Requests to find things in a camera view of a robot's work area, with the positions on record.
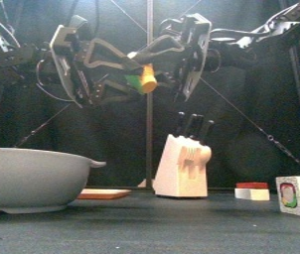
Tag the metal vertical frame pole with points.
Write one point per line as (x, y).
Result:
(149, 149)

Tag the wooden cutting board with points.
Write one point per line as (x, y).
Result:
(103, 193)

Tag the yellow toy corn green husk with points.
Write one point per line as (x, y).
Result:
(146, 79)

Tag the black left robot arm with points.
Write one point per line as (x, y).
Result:
(11, 63)

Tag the white toy knife block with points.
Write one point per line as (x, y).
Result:
(177, 175)

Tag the red topped white block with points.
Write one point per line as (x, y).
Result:
(252, 193)

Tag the small beige block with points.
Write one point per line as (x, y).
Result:
(142, 183)

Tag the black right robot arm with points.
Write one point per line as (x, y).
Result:
(263, 33)

